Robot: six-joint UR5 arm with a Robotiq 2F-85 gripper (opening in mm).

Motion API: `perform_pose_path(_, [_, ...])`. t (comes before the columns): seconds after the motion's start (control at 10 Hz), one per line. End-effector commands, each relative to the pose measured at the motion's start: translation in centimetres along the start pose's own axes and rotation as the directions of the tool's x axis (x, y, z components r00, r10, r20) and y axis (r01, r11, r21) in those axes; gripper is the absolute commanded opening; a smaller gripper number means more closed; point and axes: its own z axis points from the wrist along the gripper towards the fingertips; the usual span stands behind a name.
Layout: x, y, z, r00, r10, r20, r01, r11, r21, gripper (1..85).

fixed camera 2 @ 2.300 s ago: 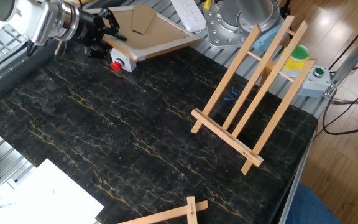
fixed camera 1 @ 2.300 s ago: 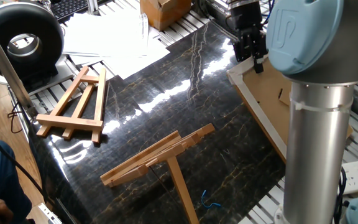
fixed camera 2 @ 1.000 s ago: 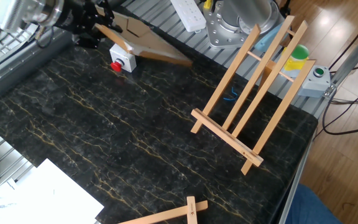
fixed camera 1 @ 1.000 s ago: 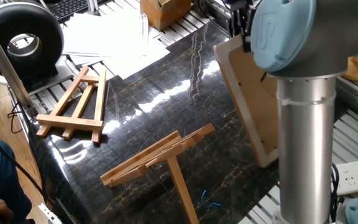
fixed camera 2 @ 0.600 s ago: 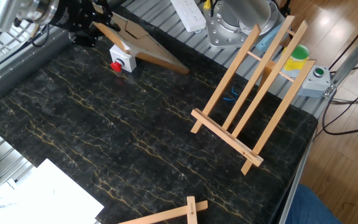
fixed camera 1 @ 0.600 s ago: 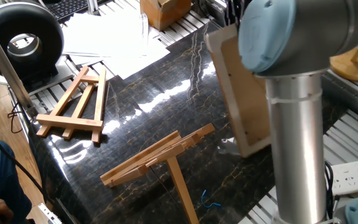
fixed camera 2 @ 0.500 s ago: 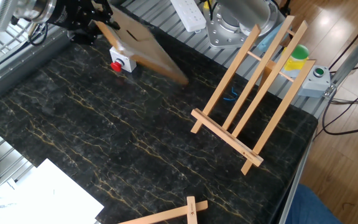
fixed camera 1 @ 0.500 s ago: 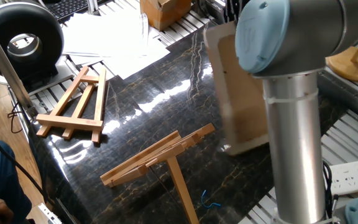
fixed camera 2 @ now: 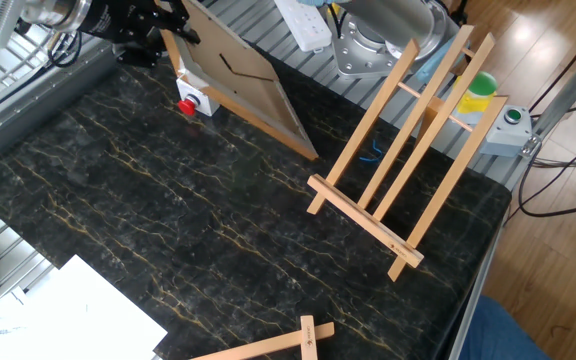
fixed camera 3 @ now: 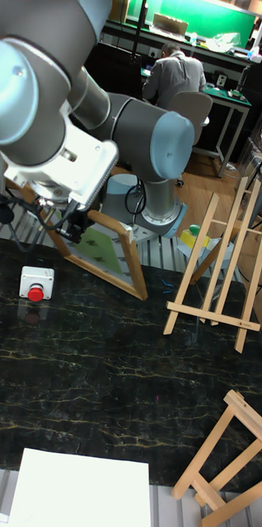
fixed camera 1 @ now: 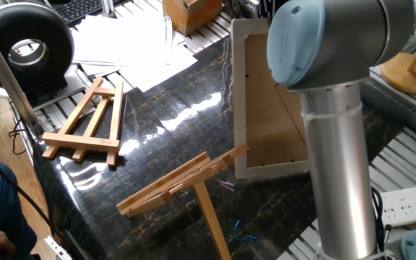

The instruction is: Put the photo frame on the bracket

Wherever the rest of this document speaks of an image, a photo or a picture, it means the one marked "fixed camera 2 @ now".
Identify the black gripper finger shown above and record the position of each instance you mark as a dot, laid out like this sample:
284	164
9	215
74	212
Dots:
140	55
178	24

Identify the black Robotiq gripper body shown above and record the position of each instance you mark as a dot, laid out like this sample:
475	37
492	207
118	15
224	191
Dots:
113	20

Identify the white photo frame cardboard back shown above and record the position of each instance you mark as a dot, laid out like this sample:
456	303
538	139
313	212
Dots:
238	90

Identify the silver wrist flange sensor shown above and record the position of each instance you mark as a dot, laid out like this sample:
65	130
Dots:
53	12

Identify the red emergency stop button box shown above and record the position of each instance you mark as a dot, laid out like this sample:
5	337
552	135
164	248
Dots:
200	97

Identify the white power strip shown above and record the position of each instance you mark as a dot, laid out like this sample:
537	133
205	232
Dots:
305	25

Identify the black marble table slab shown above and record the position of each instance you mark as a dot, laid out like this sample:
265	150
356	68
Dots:
168	200

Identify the yellow plastic clip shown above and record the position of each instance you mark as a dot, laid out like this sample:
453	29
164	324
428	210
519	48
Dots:
335	9

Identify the white paper sheets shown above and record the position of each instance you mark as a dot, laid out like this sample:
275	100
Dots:
68	320

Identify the yellow green button box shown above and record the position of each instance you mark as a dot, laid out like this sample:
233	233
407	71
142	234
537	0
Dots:
478	97

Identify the small wooden tabletop easel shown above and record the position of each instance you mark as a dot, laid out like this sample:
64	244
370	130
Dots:
268	345

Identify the grey green push button box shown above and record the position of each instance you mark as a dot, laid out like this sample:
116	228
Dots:
508	135

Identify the person's blue jeans leg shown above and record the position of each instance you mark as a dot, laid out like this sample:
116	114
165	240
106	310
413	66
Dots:
498	335

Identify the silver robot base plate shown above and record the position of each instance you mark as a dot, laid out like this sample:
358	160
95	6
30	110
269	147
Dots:
363	55

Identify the aluminium profile corner post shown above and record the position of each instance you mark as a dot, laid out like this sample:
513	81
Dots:
573	85

